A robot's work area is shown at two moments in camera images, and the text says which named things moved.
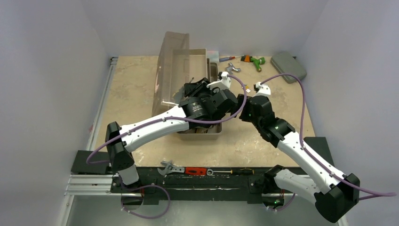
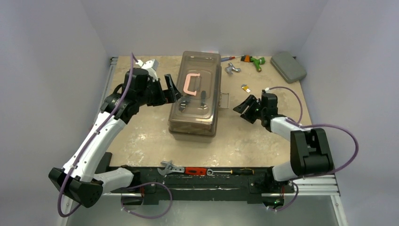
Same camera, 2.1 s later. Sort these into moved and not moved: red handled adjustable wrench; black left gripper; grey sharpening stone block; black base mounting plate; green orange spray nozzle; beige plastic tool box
Moved: beige plastic tool box; black left gripper
Not moved: black base mounting plate; grey sharpening stone block; red handled adjustable wrench; green orange spray nozzle
